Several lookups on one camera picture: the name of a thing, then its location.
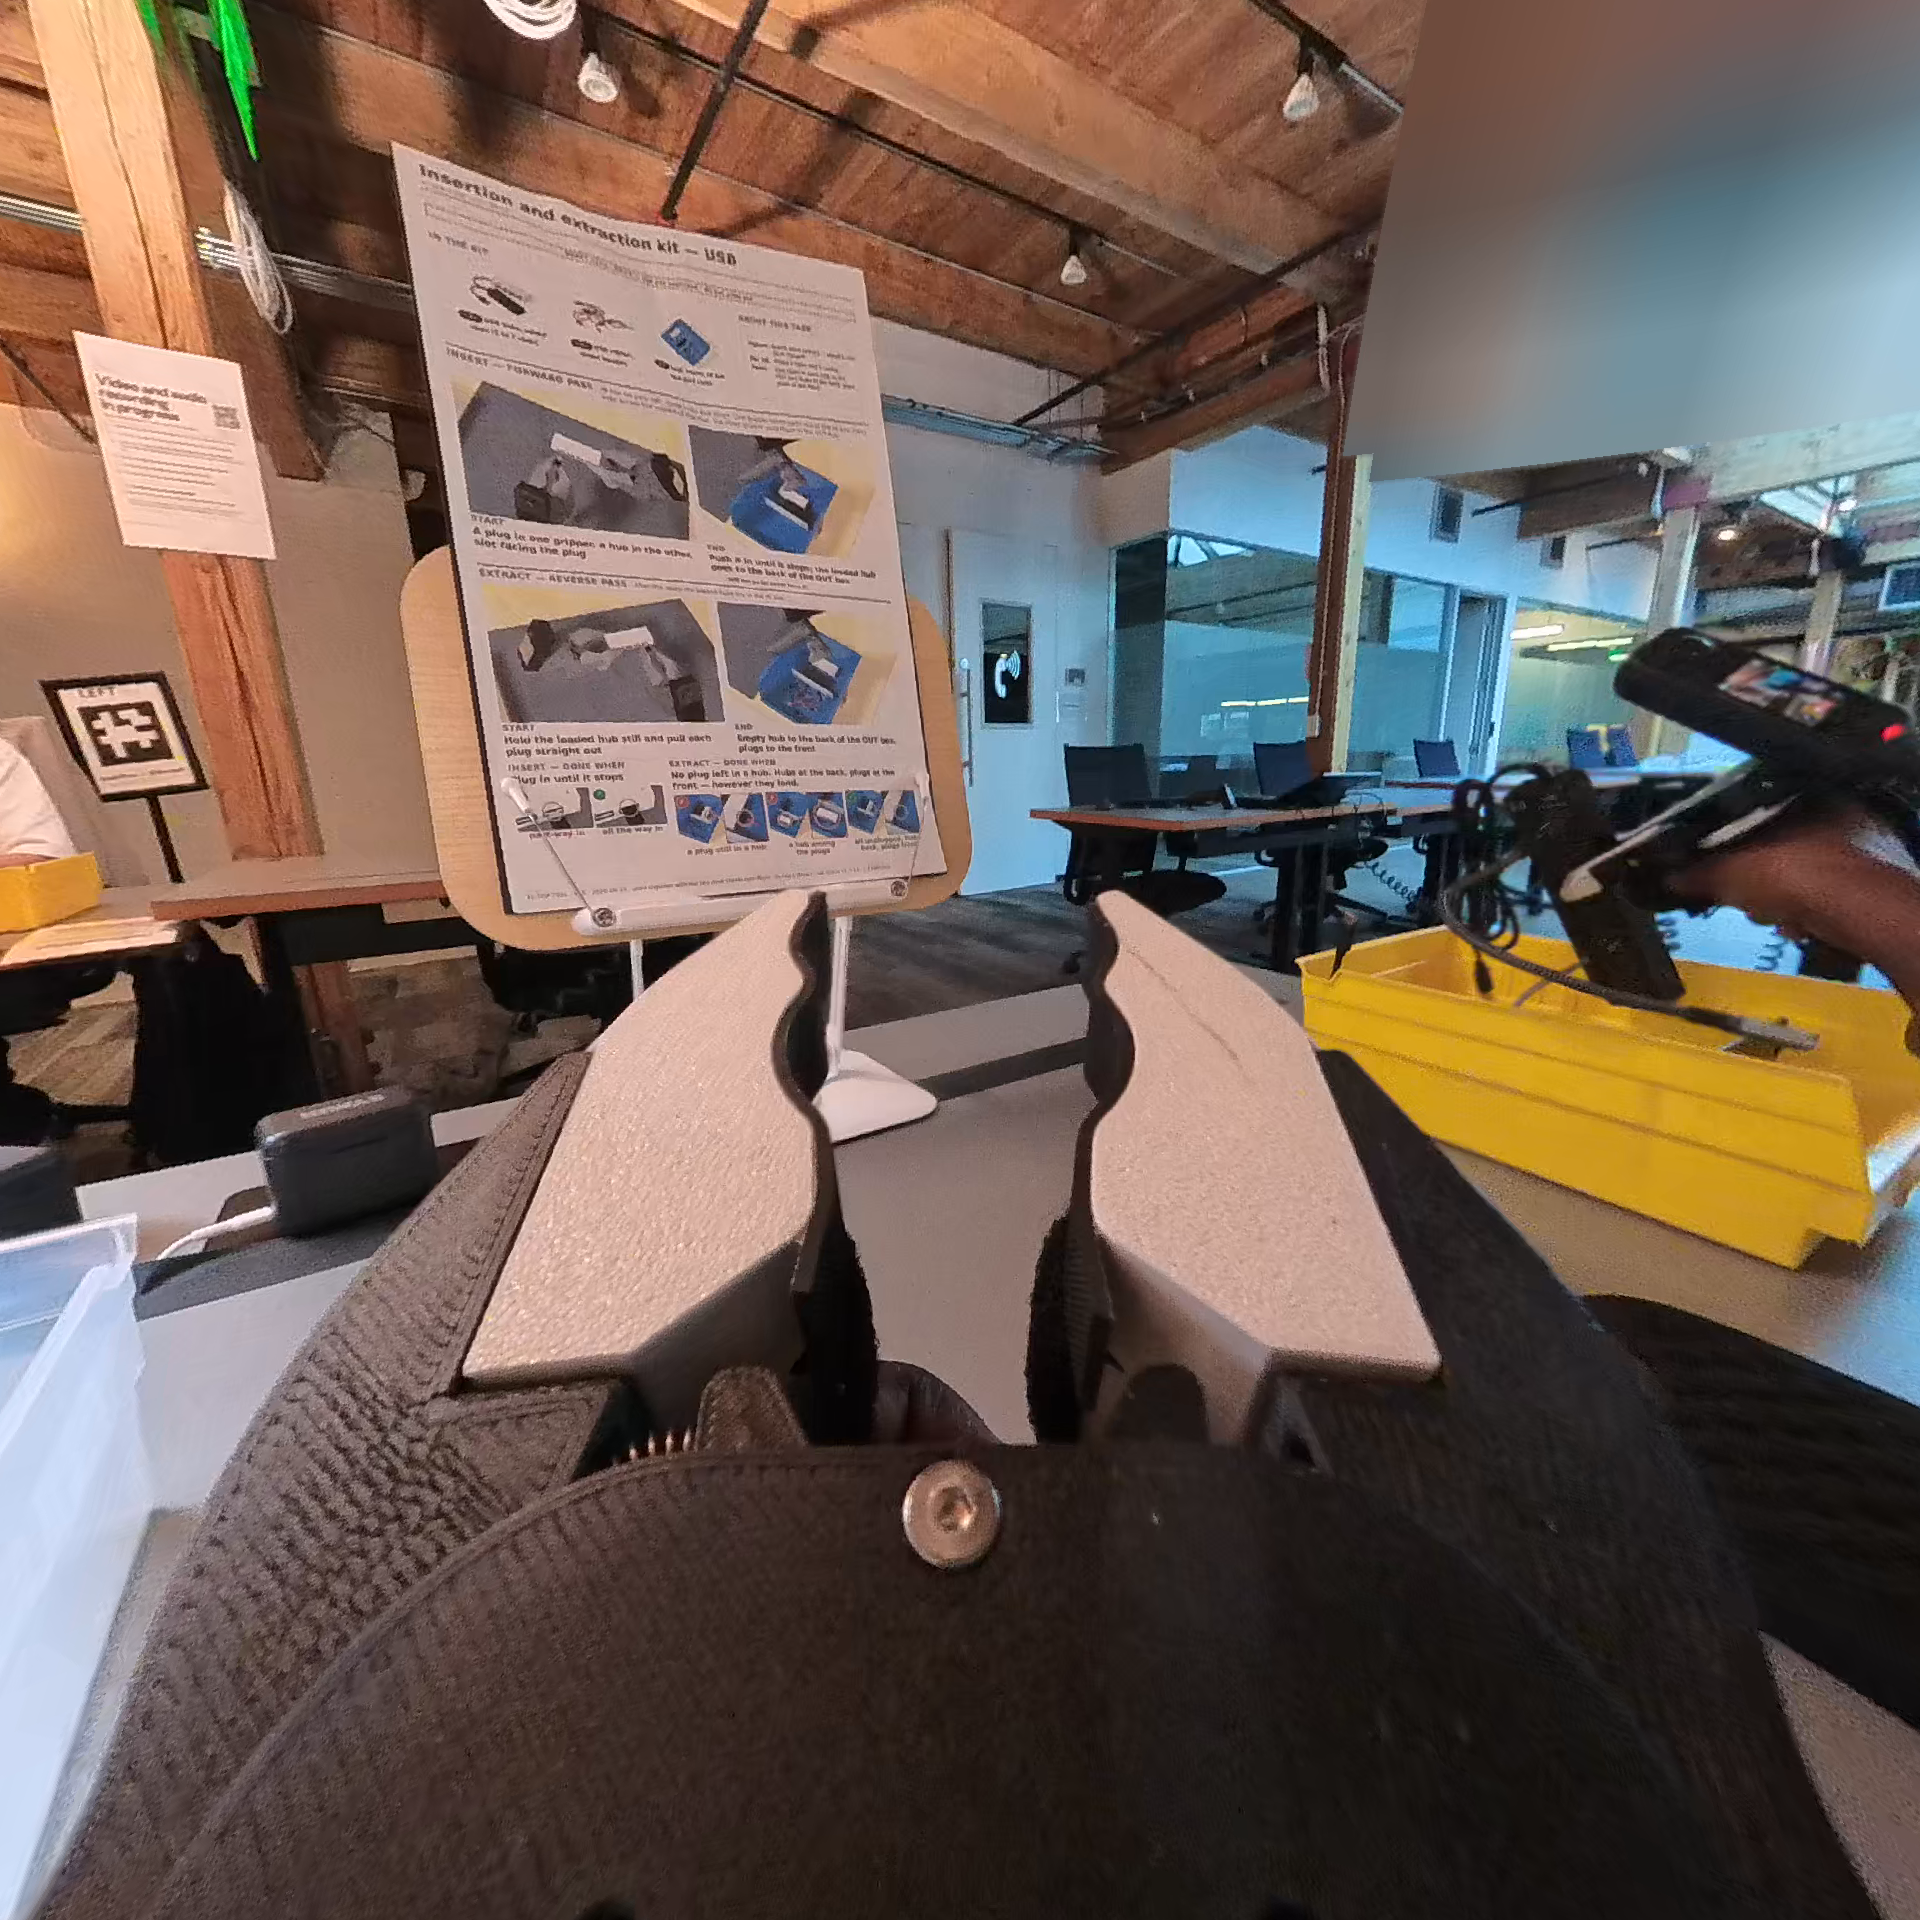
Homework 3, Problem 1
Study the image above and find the white sheet stand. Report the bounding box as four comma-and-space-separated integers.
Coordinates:
502, 774, 942, 1146

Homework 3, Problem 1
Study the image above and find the wooden office desk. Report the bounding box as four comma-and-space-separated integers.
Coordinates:
1030, 774, 1449, 963

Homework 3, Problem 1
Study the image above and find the black hub cable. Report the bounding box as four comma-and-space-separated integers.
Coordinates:
1439, 766, 1823, 1053

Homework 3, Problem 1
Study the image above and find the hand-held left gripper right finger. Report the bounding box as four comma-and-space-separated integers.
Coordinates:
1082, 889, 1444, 1442

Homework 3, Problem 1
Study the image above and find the yellow plastic bin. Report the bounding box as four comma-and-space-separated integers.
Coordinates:
1295, 922, 1920, 1269

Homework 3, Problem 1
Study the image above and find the black charger box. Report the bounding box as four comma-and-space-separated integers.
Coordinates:
252, 1087, 440, 1240

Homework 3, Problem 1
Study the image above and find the person's right hand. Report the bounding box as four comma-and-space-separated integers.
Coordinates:
1697, 814, 1920, 1024

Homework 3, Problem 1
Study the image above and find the white notice paper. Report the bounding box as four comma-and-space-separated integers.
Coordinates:
74, 329, 279, 561

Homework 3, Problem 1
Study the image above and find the clear plastic bin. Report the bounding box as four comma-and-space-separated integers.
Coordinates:
0, 1211, 154, 1789

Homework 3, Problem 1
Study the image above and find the small yellow tray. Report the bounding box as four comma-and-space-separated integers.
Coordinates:
0, 854, 106, 933

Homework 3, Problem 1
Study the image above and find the printed instruction sheet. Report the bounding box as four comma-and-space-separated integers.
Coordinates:
391, 143, 953, 917

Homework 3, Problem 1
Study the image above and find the black mouse pad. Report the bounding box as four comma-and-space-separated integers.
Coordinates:
1581, 1295, 1920, 1729

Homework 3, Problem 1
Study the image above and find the white cable bundle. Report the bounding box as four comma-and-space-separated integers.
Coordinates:
221, 181, 295, 339

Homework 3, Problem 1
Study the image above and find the black phone icon sign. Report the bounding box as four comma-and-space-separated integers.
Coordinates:
977, 599, 1038, 729

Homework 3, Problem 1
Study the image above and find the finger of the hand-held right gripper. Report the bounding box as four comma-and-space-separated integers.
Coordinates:
1552, 768, 1772, 910

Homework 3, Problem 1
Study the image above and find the white charging cable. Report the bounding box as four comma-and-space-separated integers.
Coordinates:
153, 1205, 279, 1265

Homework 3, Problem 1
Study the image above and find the black white marker sign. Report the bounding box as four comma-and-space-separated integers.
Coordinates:
40, 671, 212, 888

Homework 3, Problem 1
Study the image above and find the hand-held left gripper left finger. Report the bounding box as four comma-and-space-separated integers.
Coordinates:
461, 889, 846, 1391

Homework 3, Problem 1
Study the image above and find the green exit light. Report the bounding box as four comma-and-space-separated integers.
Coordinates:
134, 0, 264, 161

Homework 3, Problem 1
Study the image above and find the black long usb hub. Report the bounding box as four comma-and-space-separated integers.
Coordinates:
1506, 766, 1689, 1011

